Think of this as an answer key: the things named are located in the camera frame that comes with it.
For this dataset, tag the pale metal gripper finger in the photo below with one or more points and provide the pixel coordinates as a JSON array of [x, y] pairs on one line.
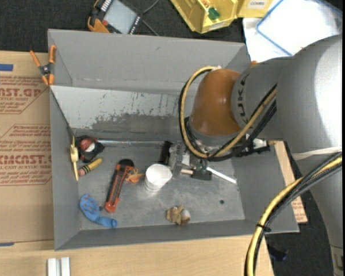
[[177, 171]]

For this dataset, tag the white plastic cup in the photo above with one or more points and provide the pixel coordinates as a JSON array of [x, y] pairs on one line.
[[157, 177]]

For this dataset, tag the black block with wooden peg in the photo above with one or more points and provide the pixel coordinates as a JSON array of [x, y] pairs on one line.
[[201, 175]]

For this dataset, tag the tan crumpled lump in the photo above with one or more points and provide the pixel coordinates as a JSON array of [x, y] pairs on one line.
[[176, 215]]

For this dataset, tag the small orange toy figure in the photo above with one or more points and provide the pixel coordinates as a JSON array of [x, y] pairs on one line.
[[133, 177]]

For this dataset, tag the white plastic stick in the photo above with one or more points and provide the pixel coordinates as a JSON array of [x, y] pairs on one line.
[[222, 176]]

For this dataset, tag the grey metal bin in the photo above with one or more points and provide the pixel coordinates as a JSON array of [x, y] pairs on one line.
[[149, 208]]

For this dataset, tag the orange and black utility knife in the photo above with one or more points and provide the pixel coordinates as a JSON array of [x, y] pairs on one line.
[[117, 185]]

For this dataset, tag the yellow and black marker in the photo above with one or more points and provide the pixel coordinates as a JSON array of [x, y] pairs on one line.
[[91, 165]]

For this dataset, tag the red black white toy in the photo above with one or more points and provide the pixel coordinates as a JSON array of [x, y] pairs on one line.
[[88, 148]]

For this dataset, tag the blue cloth with red dots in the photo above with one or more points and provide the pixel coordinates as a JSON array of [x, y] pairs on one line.
[[89, 207]]

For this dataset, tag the brown cardboard board red print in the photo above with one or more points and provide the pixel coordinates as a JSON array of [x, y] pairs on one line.
[[20, 142]]

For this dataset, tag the black cylinder on white bracket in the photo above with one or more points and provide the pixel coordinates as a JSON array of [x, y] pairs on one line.
[[256, 146]]

